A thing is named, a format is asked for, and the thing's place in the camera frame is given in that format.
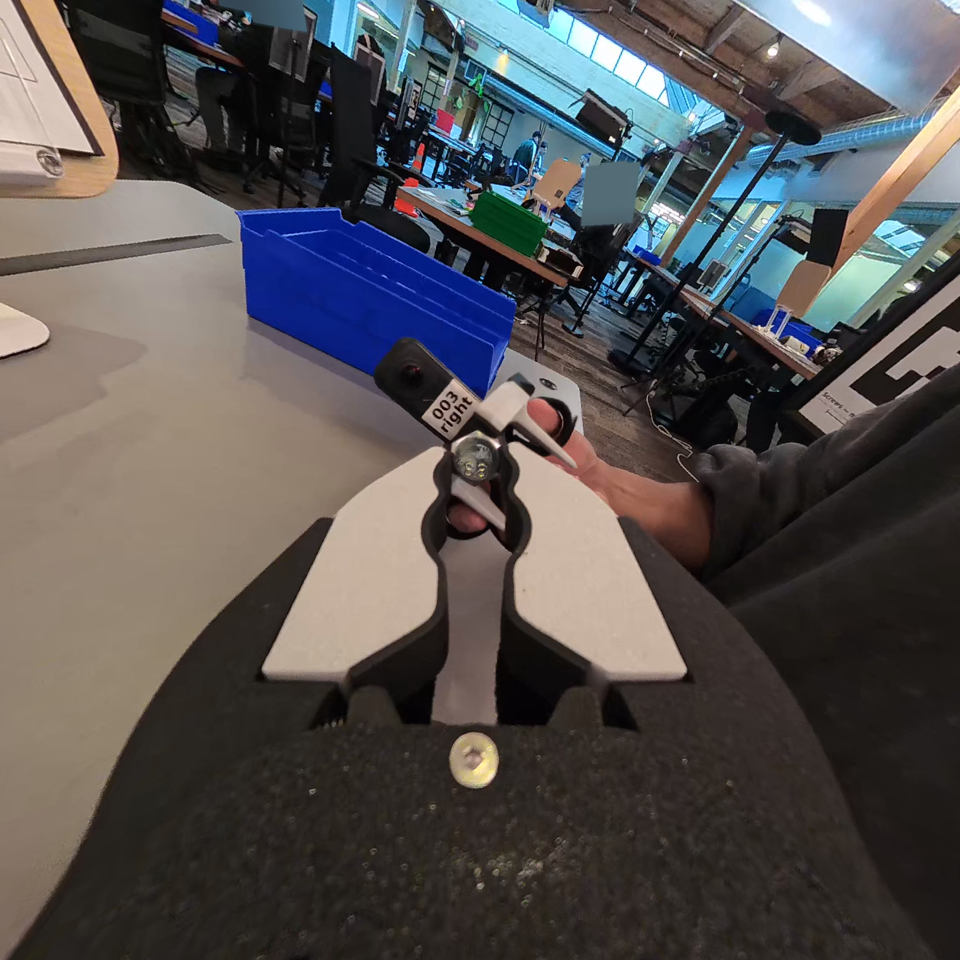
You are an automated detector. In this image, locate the person's right hand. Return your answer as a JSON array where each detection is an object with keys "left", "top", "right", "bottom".
[{"left": 447, "top": 396, "right": 714, "bottom": 568}]

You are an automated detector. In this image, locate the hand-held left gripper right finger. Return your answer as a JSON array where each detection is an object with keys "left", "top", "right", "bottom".
[{"left": 483, "top": 444, "right": 690, "bottom": 709}]

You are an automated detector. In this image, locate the black white marker board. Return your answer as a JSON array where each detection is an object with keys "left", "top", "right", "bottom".
[{"left": 794, "top": 278, "right": 960, "bottom": 438}]

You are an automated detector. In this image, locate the grey desk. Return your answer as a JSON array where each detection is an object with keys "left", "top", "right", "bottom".
[{"left": 0, "top": 180, "right": 601, "bottom": 960}]

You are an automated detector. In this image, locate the wooden table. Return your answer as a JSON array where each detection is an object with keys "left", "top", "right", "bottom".
[{"left": 396, "top": 183, "right": 580, "bottom": 295}]

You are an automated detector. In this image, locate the wooden beam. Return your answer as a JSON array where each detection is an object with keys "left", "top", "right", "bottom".
[{"left": 776, "top": 83, "right": 960, "bottom": 319}]

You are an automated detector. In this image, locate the black office chair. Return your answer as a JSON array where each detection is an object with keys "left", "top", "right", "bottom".
[{"left": 321, "top": 53, "right": 438, "bottom": 250}]

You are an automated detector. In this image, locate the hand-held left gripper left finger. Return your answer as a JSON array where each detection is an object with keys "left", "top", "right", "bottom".
[{"left": 263, "top": 444, "right": 478, "bottom": 709}]

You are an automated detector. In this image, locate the blue plastic bin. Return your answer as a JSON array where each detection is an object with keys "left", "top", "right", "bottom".
[{"left": 237, "top": 207, "right": 520, "bottom": 400}]

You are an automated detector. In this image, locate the green crate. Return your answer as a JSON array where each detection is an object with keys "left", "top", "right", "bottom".
[{"left": 467, "top": 189, "right": 552, "bottom": 258}]

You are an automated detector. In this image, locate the printed instruction sheet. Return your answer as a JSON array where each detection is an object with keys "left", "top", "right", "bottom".
[{"left": 0, "top": 0, "right": 105, "bottom": 160}]

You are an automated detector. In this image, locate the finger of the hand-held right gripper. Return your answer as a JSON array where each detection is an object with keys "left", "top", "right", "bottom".
[
  {"left": 518, "top": 401, "right": 582, "bottom": 471},
  {"left": 474, "top": 381, "right": 540, "bottom": 453}
]

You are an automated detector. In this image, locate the person's right forearm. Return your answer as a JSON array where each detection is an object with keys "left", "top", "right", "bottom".
[{"left": 683, "top": 360, "right": 960, "bottom": 601}]

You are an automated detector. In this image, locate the black pole stand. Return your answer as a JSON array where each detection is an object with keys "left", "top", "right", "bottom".
[{"left": 608, "top": 108, "right": 825, "bottom": 379}]

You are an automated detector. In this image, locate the person's dark clothing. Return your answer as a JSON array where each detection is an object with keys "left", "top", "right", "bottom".
[{"left": 698, "top": 495, "right": 960, "bottom": 960}]

